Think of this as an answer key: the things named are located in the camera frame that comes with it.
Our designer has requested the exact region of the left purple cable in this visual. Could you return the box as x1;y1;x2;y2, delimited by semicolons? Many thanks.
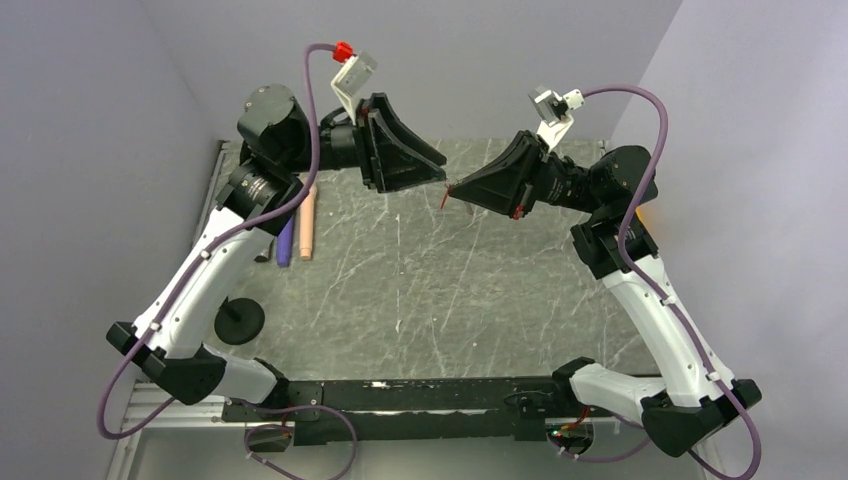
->
97;40;356;441

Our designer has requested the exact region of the yellow bin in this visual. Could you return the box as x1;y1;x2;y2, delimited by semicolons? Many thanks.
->
636;208;651;226

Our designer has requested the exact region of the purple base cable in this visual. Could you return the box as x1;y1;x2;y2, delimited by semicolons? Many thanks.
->
243;404;360;480

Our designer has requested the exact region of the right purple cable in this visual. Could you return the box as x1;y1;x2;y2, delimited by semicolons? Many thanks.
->
579;84;763;480

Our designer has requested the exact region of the peach marker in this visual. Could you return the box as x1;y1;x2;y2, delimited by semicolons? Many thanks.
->
298;185;318;260

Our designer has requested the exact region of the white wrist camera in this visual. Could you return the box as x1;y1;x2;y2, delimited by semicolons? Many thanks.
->
528;86;585;151
330;52;378;119

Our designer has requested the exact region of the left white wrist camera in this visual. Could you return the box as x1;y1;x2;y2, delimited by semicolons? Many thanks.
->
330;52;378;119

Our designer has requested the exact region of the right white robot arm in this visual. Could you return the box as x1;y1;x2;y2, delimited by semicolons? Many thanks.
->
448;131;762;457

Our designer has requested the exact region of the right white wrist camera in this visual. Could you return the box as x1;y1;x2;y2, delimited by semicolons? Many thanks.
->
528;86;585;151

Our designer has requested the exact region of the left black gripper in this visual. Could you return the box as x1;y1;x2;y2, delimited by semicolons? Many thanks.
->
282;93;447;193

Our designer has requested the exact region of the black round stand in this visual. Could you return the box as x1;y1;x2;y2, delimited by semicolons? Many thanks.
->
214;298;265;346

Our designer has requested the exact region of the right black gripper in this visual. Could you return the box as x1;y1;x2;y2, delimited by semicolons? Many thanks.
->
450;129;607;219

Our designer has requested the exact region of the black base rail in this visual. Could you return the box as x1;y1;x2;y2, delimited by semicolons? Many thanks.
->
222;376;590;446

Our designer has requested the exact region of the red key tag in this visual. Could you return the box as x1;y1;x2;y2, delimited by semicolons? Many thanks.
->
439;184;451;210

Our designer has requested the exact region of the purple marker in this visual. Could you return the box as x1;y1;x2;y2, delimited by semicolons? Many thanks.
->
275;216;295;268

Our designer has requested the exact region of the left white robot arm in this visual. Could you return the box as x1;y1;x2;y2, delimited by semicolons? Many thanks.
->
106;84;446;420

